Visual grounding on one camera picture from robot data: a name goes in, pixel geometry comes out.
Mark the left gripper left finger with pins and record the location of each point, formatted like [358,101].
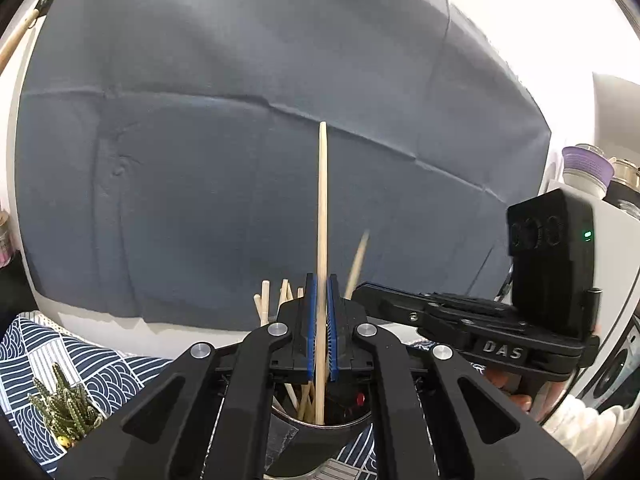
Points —
[206,415]

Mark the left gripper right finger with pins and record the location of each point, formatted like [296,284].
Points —
[433,415]

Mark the wooden chopstick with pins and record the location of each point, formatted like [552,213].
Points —
[322,275]
[355,270]

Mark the person right hand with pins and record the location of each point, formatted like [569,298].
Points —
[503,381]

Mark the black cylindrical utensil holder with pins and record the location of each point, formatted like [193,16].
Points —
[297,445]

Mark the white pot with cactus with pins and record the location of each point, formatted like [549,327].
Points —
[66,410]

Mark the blue white patterned tablecloth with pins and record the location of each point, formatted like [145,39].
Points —
[33,343]

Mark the purple lidded pot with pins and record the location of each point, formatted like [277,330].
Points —
[586,168]

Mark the grey backdrop cloth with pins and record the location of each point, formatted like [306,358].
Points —
[167,151]

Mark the wooden hair brush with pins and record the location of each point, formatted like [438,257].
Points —
[8,48]

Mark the black camera box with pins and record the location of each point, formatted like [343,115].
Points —
[552,244]

